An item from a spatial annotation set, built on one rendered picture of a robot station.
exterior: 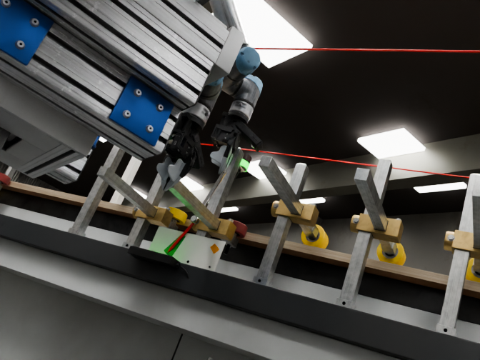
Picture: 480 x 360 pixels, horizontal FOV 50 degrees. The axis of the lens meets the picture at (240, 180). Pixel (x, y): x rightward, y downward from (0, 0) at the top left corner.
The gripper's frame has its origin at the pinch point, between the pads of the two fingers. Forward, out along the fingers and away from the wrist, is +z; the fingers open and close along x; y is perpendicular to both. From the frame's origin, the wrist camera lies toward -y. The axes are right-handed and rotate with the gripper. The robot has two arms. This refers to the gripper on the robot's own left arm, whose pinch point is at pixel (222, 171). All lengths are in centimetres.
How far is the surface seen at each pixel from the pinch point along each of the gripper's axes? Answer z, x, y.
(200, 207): 16.3, 8.1, 0.0
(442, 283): 13, 2, -71
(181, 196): 17.8, 17.7, 3.6
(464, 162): -203, -302, -141
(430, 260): -167, -495, -170
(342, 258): 12.5, -7.9, -43.6
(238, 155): -10.0, -6.9, -1.4
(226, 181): 0.7, -6.3, -0.9
